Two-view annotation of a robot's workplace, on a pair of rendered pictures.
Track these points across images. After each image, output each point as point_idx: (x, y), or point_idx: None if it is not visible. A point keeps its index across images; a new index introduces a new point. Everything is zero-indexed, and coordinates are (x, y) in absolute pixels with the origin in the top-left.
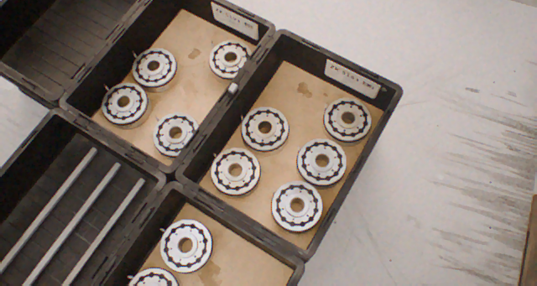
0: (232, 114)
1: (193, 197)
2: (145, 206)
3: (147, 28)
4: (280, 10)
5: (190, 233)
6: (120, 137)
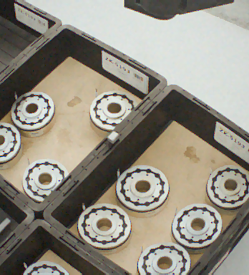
0: (107, 167)
1: (59, 237)
2: (13, 236)
3: (32, 71)
4: (177, 71)
5: (52, 273)
6: None
